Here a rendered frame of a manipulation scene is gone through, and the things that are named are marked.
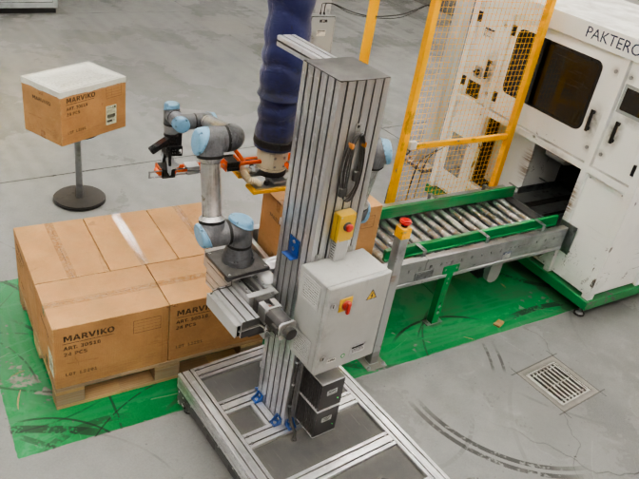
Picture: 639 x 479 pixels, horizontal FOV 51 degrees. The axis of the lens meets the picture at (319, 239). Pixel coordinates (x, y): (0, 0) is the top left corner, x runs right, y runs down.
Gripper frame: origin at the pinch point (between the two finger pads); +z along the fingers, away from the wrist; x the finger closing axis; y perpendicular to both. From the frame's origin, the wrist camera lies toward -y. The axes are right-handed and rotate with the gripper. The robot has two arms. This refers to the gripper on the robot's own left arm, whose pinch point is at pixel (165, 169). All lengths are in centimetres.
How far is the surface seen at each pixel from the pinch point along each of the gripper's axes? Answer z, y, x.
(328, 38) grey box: -38, 141, 91
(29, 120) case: 54, -35, 196
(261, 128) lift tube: -19, 50, -1
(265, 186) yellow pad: 11, 52, -10
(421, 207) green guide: 64, 200, 24
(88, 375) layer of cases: 105, -46, -22
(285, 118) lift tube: -27, 60, -9
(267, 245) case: 63, 68, 8
